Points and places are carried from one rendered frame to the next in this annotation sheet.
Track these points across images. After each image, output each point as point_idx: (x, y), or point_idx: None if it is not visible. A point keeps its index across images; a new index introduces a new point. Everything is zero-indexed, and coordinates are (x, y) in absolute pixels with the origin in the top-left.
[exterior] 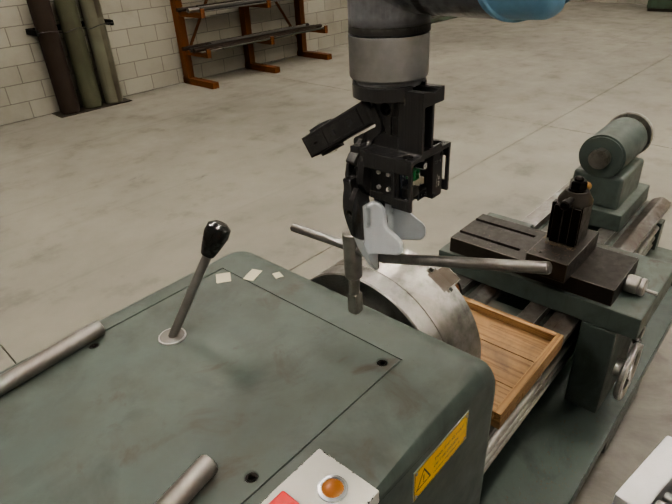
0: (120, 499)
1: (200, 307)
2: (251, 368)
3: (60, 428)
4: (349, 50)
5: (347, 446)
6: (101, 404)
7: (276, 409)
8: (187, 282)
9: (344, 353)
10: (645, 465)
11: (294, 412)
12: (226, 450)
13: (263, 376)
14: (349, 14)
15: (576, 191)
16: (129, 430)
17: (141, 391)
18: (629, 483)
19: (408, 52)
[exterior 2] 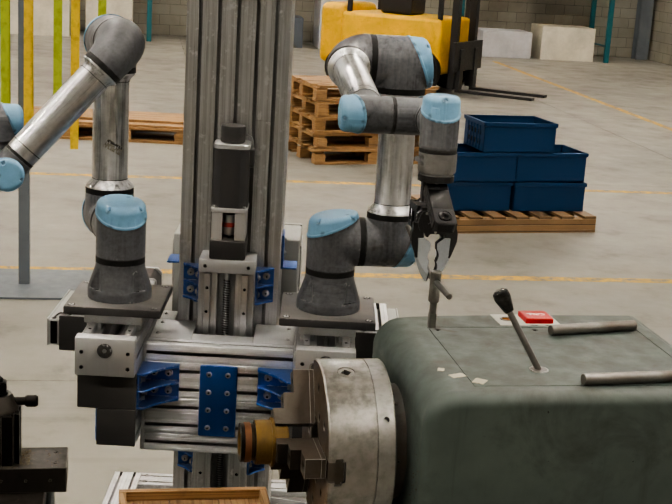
0: (591, 341)
1: (510, 374)
2: (505, 347)
3: (615, 363)
4: (455, 161)
5: (488, 322)
6: (592, 362)
7: (506, 336)
8: (507, 387)
9: (451, 336)
10: (327, 350)
11: (499, 333)
12: (539, 336)
13: (501, 344)
14: (456, 145)
15: (7, 390)
16: (580, 352)
17: (569, 359)
18: (344, 351)
19: (441, 155)
